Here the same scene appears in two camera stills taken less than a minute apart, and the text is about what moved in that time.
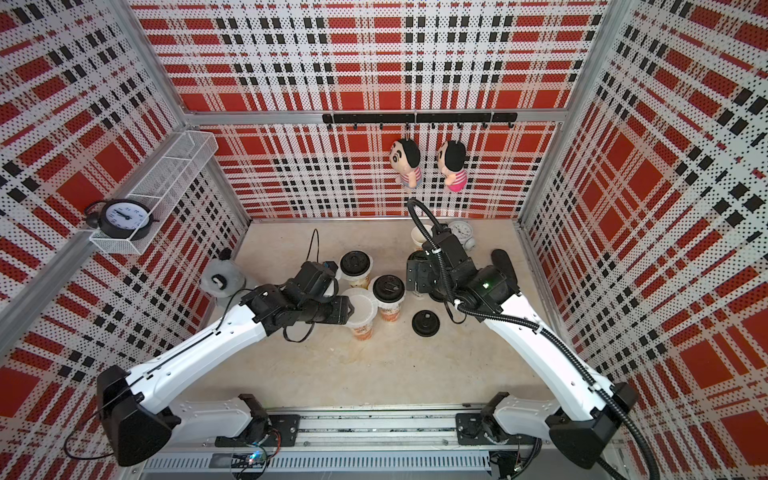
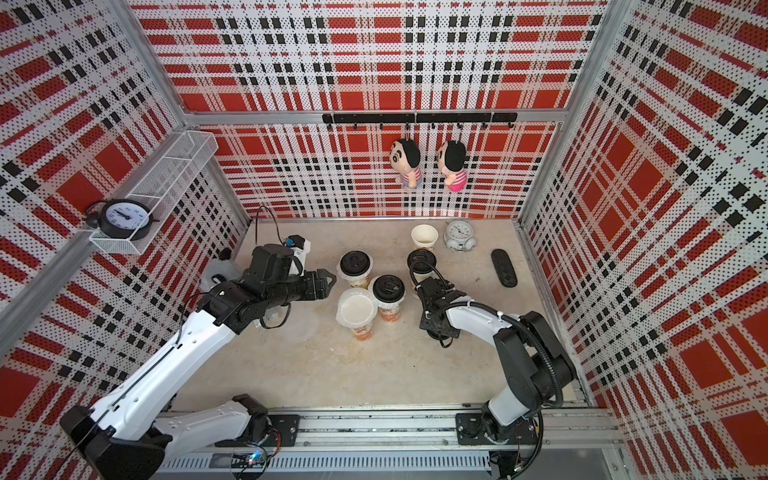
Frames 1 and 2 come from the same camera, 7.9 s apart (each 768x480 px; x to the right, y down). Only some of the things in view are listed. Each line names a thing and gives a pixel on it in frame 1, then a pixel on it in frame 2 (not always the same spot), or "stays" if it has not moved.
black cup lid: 355,263 stays
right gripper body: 428,279 -> 427,322
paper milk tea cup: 361,281 stays
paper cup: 385,305 stays
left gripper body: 330,311 -> 305,288
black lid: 388,288 stays
